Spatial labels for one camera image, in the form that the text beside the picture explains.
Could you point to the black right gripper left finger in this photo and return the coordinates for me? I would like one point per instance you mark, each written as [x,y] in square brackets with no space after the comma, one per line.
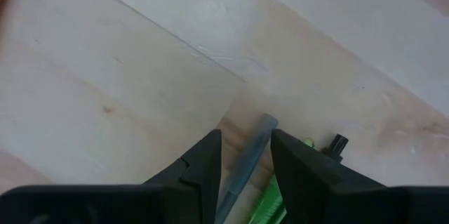
[205,168]

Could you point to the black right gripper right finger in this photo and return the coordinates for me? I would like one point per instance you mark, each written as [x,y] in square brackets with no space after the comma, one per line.
[301,182]

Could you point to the green marker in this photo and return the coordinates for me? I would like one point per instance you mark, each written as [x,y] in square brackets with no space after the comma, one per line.
[270,203]

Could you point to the grey blue pen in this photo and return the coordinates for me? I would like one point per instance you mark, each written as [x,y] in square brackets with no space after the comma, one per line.
[245,157]

